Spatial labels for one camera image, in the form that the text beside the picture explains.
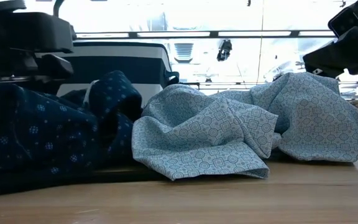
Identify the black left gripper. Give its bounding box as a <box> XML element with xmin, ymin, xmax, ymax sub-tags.
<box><xmin>0</xmin><ymin>11</ymin><xmax>76</xmax><ymax>85</ymax></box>

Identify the navy dotted cloth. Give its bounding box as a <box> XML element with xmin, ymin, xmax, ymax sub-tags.
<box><xmin>0</xmin><ymin>70</ymin><xmax>144</xmax><ymax>175</ymax></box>

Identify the navy white striped fabric bin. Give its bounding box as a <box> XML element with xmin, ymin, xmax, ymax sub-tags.
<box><xmin>35</xmin><ymin>40</ymin><xmax>180</xmax><ymax>107</ymax></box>

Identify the grey louvred vent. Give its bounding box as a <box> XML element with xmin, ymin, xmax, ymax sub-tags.
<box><xmin>173</xmin><ymin>42</ymin><xmax>195</xmax><ymax>63</ymax></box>

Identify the light blue patterned cloth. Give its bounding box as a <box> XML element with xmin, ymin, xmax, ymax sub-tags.
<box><xmin>131</xmin><ymin>72</ymin><xmax>358</xmax><ymax>182</ymax></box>

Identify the thin hanging cord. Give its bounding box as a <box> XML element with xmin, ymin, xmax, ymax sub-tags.
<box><xmin>255</xmin><ymin>0</ymin><xmax>265</xmax><ymax>85</ymax></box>

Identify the black ceiling camera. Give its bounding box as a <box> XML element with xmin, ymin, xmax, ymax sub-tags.
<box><xmin>216</xmin><ymin>39</ymin><xmax>233</xmax><ymax>62</ymax></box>

